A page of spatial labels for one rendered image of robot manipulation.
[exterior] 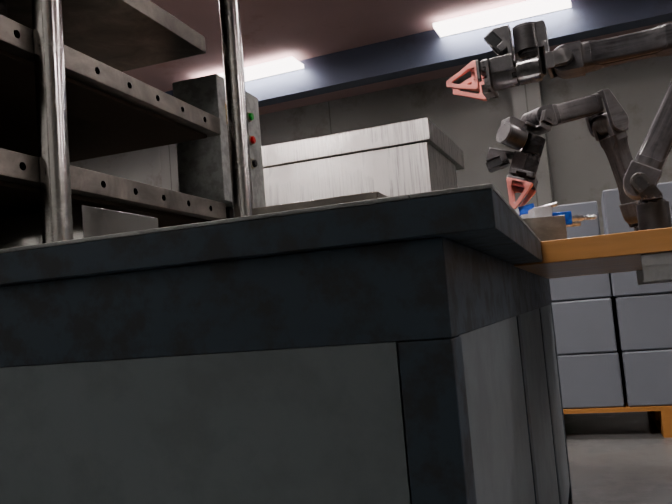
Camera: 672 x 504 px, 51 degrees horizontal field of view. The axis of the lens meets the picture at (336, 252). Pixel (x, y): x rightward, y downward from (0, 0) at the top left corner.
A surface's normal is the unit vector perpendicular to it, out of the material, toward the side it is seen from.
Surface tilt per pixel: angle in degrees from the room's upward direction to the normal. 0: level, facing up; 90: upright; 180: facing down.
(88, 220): 90
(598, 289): 90
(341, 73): 90
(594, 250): 90
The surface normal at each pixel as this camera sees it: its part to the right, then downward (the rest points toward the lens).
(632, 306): -0.32, -0.06
